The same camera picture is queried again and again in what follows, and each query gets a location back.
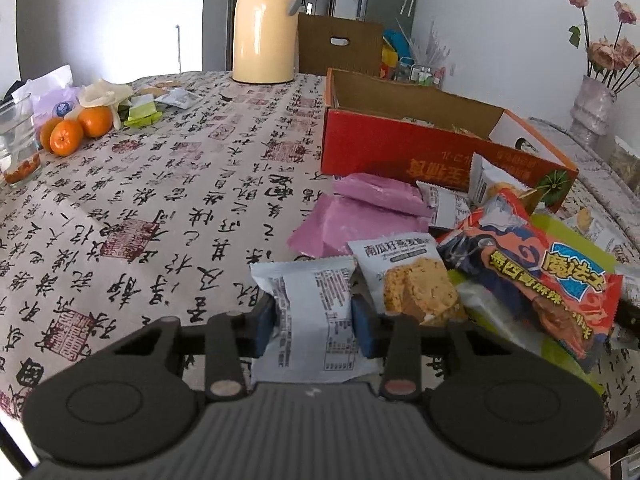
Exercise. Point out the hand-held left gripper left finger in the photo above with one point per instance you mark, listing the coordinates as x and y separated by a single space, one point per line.
265 330

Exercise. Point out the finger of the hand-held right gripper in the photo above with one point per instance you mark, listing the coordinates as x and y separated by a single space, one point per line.
630 319

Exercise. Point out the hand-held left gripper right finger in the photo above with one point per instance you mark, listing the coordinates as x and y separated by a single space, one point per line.
363 332

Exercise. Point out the biscuit picture white snack packet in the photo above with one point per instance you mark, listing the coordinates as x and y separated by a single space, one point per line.
410 280

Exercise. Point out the cookie picture snack packet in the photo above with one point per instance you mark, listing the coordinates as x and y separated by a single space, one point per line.
595 230

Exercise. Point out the red orange snack packet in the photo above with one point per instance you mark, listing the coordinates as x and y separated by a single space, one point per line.
530 270

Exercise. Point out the red cardboard box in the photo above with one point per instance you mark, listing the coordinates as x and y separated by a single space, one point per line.
390 155

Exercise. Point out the clear plastic food jar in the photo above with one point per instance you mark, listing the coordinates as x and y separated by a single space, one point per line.
627 160

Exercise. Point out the grey patterned cloth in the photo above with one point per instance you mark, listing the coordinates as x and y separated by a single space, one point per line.
560 130

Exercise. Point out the pink textured vase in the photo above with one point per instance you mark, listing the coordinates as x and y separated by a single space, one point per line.
592 105

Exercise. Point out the small white sachet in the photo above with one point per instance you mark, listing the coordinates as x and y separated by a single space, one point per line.
180 97

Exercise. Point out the light green small packet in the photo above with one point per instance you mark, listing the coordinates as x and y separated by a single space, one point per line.
142 112

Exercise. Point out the tan biscuit packet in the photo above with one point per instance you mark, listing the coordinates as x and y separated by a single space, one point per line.
150 91

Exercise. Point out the dried pink roses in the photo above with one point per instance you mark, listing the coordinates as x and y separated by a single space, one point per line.
607 52

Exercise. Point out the orange mandarin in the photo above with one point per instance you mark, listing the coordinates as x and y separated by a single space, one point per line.
96 121
64 137
45 134

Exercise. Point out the pale fruit peel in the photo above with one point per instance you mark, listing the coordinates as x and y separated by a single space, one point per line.
102 92

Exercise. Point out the blue plastic item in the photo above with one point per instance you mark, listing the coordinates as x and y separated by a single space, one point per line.
397 42

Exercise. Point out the white thin pole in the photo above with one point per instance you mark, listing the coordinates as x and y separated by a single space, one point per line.
178 50

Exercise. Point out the dried lavender bundle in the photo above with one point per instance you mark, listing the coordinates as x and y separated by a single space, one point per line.
436 47

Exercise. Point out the yellow thermos jug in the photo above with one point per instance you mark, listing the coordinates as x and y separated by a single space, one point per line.
265 30

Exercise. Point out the purple tissue packet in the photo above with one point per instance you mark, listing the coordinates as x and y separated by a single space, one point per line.
55 105

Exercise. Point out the clear drinking glass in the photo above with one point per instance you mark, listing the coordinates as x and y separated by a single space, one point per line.
20 130

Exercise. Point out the white tissue pack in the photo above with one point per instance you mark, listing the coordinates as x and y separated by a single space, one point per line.
50 77

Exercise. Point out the black bag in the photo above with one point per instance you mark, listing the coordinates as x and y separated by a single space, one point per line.
11 90

